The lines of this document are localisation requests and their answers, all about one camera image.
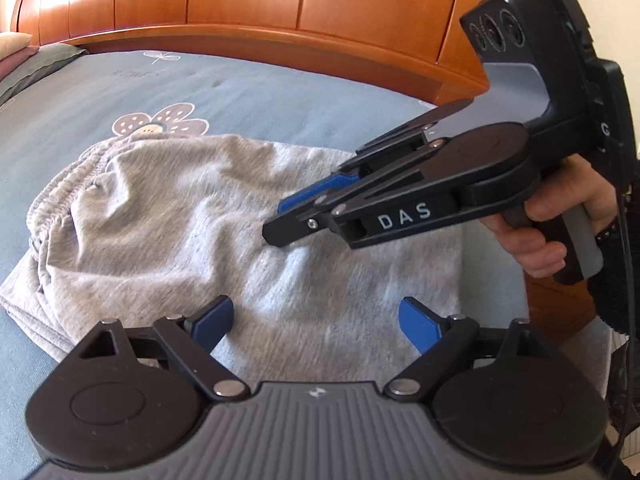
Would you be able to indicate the person's right hand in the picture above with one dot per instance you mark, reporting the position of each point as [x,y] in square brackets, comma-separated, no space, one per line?
[595,195]

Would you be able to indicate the folded pink floral quilt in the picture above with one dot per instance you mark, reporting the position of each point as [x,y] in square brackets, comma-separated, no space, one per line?
[15,52]

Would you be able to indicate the person's right forearm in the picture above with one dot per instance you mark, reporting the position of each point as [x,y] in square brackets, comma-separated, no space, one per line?
[612,290]

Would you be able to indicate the grey sweatpants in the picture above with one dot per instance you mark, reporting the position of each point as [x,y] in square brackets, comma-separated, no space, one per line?
[175,220]

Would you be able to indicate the blue floral bed sheet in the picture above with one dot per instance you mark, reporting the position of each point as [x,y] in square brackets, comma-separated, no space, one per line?
[225,90]

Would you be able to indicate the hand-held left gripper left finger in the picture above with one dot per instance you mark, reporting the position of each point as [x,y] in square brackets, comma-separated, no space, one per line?
[215,322]

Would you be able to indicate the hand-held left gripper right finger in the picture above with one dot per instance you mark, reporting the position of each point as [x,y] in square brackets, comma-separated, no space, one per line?
[417,327]

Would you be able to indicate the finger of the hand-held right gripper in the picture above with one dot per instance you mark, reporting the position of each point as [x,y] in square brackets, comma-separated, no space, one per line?
[310,192]
[285,227]

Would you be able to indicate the flat teal pillow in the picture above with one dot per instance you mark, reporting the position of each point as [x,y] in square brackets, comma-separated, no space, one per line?
[40,65]

